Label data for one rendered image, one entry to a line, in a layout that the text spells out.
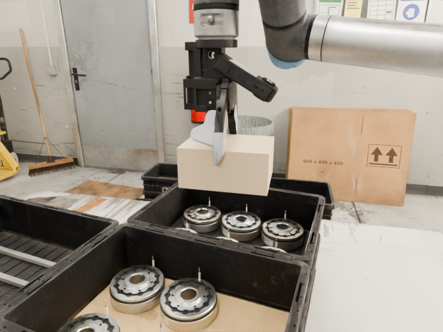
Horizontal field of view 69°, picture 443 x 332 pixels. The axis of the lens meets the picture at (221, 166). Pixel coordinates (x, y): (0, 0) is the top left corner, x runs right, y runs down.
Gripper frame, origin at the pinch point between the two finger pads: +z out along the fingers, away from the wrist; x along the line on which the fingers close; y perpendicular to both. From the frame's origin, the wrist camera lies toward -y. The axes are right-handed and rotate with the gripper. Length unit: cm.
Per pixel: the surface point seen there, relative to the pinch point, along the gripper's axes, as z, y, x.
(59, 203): 39, 77, -42
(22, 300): 16.5, 26.0, 25.9
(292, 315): 16.8, -13.3, 20.2
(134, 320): 26.6, 13.5, 16.8
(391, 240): 40, -45, -44
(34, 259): 25, 43, 7
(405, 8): -50, -93, -257
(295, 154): 72, -14, -236
